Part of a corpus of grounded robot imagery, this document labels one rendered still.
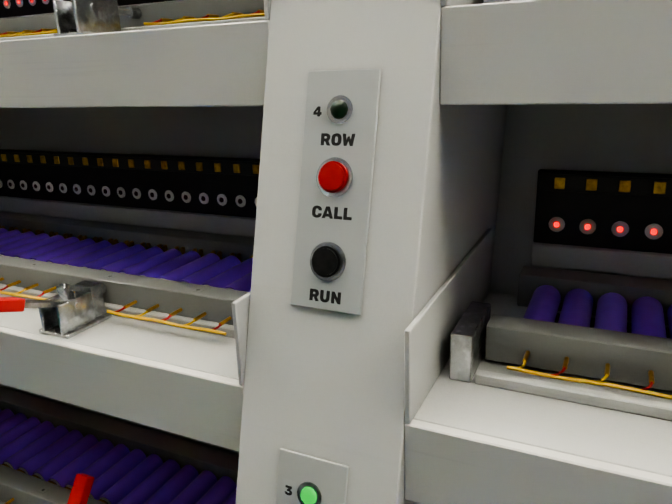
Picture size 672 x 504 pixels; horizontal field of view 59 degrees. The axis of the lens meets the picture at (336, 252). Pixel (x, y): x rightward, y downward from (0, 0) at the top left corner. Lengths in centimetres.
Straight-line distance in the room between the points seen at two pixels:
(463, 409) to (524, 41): 18
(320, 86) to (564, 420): 21
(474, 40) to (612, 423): 19
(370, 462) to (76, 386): 21
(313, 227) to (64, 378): 22
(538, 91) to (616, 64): 3
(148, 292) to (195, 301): 4
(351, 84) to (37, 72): 24
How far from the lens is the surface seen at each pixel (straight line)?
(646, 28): 29
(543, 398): 33
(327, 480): 33
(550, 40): 29
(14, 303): 42
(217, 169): 55
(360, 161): 30
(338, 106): 30
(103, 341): 42
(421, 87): 30
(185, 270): 48
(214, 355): 38
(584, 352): 35
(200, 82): 37
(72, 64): 44
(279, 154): 32
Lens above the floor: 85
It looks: 3 degrees down
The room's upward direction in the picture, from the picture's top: 5 degrees clockwise
